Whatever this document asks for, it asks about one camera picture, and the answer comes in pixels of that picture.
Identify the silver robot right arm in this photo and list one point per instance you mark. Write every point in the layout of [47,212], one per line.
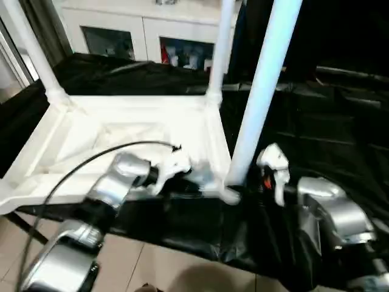
[334,213]

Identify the grey curtain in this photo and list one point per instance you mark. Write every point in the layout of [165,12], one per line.
[45,27]

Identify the black backdrop cloth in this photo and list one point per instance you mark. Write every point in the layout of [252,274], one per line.
[346,33]

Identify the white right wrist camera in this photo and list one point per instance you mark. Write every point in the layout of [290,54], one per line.
[275,164]

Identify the white plastic table top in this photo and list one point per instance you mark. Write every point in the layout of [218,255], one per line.
[109,128]

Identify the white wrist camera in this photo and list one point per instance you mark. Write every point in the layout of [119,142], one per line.
[170,164]
[275,164]

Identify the black work mat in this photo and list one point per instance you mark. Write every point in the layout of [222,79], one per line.
[316,134]

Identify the white plastic table leg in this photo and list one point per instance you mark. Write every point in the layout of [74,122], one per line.
[220,48]
[33,55]
[264,79]

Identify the black stand leg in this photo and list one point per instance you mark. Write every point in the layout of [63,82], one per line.
[27,228]

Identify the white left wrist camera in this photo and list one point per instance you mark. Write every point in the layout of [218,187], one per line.
[170,164]

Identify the white glass-door cabinet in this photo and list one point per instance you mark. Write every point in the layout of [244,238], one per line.
[140,24]

